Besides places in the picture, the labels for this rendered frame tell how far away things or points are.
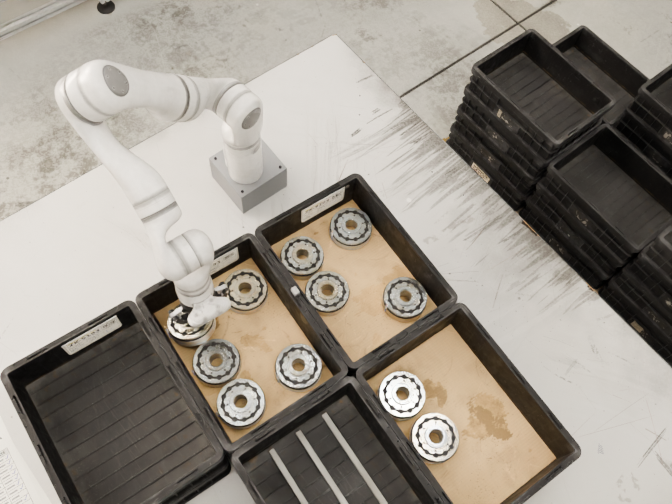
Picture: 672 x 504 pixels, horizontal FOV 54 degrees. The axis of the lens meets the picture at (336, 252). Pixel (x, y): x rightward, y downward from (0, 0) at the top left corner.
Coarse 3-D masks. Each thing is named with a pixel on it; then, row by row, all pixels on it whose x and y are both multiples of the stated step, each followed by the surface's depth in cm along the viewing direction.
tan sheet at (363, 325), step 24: (288, 240) 162; (384, 240) 164; (336, 264) 160; (360, 264) 160; (384, 264) 161; (360, 288) 158; (384, 288) 158; (360, 312) 155; (384, 312) 155; (336, 336) 152; (360, 336) 152; (384, 336) 153
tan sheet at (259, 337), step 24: (240, 264) 158; (264, 312) 154; (288, 312) 154; (168, 336) 150; (216, 336) 150; (240, 336) 151; (264, 336) 151; (288, 336) 151; (192, 360) 148; (216, 360) 148; (264, 360) 149; (264, 384) 146; (216, 408) 143; (240, 432) 141
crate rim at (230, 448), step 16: (240, 240) 150; (256, 240) 150; (160, 288) 144; (288, 288) 146; (144, 304) 142; (160, 336) 139; (320, 336) 143; (336, 352) 140; (176, 368) 136; (192, 384) 135; (304, 400) 135; (208, 416) 134; (256, 432) 132; (224, 448) 130
